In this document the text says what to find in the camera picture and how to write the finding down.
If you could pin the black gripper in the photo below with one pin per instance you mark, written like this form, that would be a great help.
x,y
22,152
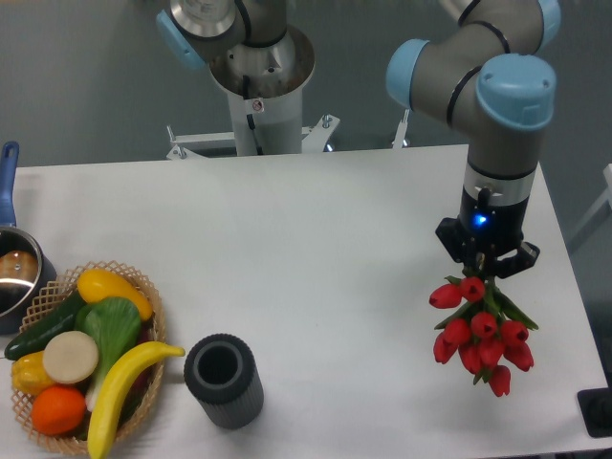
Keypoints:
x,y
491,216

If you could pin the red tulip bouquet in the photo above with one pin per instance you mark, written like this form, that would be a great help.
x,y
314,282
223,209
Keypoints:
x,y
486,330

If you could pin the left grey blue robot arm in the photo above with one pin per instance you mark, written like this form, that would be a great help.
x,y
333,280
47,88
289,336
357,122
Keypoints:
x,y
198,31

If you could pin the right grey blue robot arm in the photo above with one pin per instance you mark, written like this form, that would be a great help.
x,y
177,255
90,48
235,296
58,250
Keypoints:
x,y
487,82

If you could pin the black device at edge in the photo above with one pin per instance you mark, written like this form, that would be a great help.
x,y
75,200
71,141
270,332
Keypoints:
x,y
595,407

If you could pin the dark grey ribbed vase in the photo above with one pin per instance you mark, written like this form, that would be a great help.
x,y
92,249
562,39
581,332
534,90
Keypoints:
x,y
221,373

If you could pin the woven wicker basket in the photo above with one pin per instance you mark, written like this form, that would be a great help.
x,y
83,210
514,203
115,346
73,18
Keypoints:
x,y
144,391

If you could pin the green bok choy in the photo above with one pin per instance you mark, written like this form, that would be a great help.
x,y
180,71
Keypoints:
x,y
114,324

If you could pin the yellow squash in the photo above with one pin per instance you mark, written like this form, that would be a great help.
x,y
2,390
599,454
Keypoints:
x,y
94,285

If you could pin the yellow banana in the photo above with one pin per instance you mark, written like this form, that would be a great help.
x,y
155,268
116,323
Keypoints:
x,y
105,417

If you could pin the beige round disc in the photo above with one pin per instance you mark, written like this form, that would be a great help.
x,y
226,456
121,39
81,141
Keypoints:
x,y
70,357

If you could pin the orange fruit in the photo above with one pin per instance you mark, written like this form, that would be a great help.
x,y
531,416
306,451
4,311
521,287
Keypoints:
x,y
58,409

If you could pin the dark green cucumber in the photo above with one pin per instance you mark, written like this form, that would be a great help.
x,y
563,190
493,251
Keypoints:
x,y
35,338

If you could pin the yellow bell pepper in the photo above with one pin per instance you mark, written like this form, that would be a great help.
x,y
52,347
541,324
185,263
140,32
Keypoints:
x,y
29,376

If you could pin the white frame at right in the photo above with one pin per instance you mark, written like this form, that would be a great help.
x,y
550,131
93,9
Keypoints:
x,y
593,217

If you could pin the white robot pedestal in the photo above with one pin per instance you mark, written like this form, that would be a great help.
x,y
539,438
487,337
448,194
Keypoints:
x,y
264,88

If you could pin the blue handled steel pot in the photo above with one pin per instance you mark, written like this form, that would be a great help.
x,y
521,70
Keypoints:
x,y
25,269

